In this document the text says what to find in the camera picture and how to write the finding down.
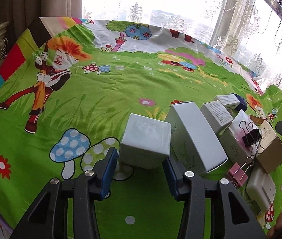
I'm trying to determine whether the white plastic case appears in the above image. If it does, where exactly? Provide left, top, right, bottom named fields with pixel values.
left=246, top=167, right=276, bottom=212

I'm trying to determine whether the pale blue cube box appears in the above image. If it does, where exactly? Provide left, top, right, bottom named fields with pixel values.
left=119, top=113, right=172, bottom=171

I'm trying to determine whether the dark blue box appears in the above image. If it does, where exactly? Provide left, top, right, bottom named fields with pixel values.
left=229, top=93, right=246, bottom=110

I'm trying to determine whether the pink binder clip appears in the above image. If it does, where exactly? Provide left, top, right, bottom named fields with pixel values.
left=227, top=156, right=254, bottom=187

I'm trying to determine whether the brown cardboard box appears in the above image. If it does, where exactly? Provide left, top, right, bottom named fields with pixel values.
left=250, top=115, right=282, bottom=175

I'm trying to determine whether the small white green box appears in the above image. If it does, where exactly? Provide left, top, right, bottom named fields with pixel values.
left=215, top=95, right=241, bottom=111

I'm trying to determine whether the white lace curtain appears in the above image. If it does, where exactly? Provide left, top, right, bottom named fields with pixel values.
left=81, top=0, right=282, bottom=100

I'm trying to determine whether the green box marked 1050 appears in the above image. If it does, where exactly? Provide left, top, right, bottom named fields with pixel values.
left=218, top=109, right=258, bottom=165

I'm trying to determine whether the printed cartoon blanket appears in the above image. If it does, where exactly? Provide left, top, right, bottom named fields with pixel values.
left=0, top=17, right=282, bottom=239

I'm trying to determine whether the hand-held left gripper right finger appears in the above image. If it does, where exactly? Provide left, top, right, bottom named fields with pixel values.
left=162, top=158, right=267, bottom=239

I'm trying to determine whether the beige drape curtain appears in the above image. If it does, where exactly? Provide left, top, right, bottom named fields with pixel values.
left=6, top=0, right=84, bottom=48

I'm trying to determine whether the small white text box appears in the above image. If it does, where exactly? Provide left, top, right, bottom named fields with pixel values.
left=200, top=101, right=234, bottom=135

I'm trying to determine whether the black binder clip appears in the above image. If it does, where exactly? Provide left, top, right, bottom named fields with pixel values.
left=238, top=121, right=265, bottom=155

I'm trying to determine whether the tall white box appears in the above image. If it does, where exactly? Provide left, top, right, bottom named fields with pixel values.
left=164, top=101, right=229, bottom=176

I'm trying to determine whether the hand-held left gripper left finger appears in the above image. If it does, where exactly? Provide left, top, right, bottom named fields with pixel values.
left=10, top=147, right=118, bottom=239

